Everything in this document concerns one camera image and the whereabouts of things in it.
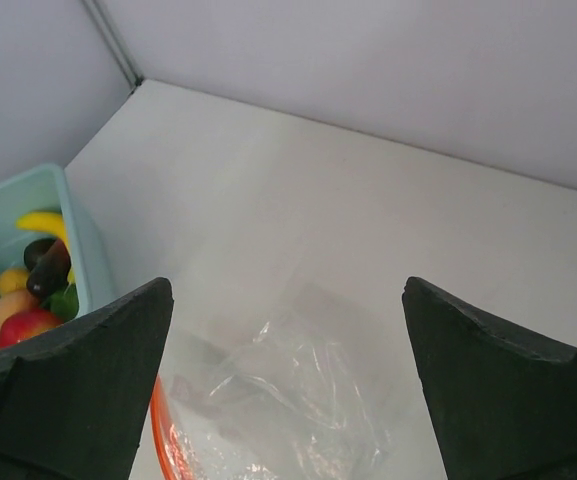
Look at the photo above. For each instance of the fake small peach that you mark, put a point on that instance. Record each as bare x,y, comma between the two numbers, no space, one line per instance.
16,301

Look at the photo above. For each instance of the fake yellow banana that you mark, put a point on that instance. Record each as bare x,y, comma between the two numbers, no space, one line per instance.
46,222

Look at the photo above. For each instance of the fake orange fruit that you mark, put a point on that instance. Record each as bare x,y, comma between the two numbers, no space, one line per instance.
13,279

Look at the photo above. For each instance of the fake green vegetable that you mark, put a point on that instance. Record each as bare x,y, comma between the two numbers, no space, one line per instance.
64,303

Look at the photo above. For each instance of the fake purple eggplant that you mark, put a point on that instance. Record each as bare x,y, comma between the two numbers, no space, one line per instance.
51,273

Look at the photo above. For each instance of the fake red yellow apple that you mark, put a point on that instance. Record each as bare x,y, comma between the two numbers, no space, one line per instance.
27,324

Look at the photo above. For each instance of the fake dark plum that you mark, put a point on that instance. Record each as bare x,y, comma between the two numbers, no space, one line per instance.
35,250

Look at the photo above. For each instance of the teal plastic bin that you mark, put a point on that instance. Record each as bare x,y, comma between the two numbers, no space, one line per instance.
45,188

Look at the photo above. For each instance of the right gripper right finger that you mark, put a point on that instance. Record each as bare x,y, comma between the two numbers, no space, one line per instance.
502,398

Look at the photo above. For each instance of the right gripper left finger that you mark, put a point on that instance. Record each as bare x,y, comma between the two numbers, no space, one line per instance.
73,400

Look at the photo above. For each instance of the clear zip top bag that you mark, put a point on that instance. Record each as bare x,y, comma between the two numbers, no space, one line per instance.
292,366

